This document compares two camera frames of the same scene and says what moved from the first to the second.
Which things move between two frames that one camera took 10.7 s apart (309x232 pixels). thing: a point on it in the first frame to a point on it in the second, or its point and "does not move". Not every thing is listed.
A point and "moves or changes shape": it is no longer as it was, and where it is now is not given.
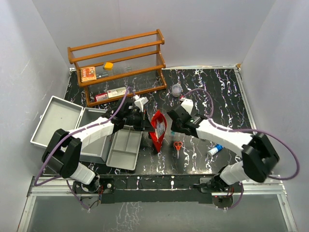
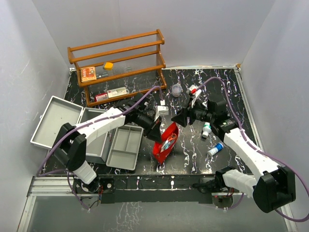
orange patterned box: [88, 74] does not move
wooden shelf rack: [107, 68] does not move
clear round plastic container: [176, 90] does not move
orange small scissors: [178, 145] to [173, 136]
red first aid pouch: [159, 122] moves or changes shape
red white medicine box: [100, 97] does not move
